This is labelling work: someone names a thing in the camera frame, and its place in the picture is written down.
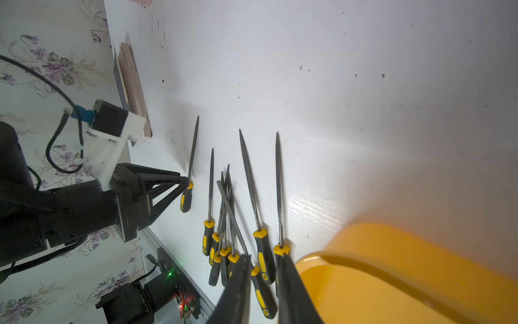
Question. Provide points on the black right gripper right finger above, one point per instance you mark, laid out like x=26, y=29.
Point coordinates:
x=295, y=305

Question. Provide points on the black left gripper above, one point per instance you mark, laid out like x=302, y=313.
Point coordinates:
x=84, y=208

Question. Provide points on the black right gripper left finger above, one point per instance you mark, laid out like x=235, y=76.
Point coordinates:
x=234, y=304

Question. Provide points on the file tool moved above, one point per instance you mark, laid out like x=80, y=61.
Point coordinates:
x=186, y=201
x=209, y=223
x=216, y=236

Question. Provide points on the yellow plastic storage box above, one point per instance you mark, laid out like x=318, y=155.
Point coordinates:
x=372, y=273

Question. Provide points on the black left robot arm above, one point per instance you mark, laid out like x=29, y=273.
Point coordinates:
x=34, y=220

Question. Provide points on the diagonal flat file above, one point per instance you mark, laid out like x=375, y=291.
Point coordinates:
x=263, y=294

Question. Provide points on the file in cluster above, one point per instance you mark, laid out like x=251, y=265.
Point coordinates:
x=234, y=255
x=215, y=270
x=225, y=250

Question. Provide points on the file in centre cluster right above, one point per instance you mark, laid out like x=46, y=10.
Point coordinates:
x=234, y=255

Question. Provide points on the file in centre cluster left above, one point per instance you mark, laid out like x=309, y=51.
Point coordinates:
x=225, y=250

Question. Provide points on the rightmost file on table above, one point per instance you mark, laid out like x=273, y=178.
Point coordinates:
x=280, y=249

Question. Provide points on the dark blue notebook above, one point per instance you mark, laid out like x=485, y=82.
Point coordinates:
x=129, y=88

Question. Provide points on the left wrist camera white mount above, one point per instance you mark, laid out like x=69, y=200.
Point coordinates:
x=107, y=131

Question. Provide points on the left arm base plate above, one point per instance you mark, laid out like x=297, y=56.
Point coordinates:
x=140, y=300

